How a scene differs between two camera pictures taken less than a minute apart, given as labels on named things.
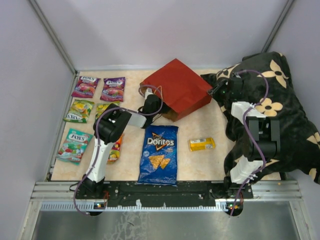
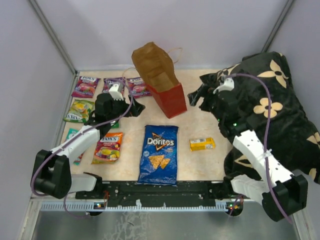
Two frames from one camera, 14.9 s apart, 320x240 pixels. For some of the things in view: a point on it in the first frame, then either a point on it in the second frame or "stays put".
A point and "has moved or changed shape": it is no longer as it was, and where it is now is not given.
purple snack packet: x=85 y=87 stays put
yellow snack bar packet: x=201 y=144 stays put
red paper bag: x=183 y=91 has moved or changed shape
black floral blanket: x=268 y=83 stays put
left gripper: x=160 y=100 → x=135 y=108
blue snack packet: x=159 y=162 stays put
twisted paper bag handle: x=161 y=91 → x=181 y=52
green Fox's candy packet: x=79 y=111 stays put
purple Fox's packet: x=113 y=89 stays put
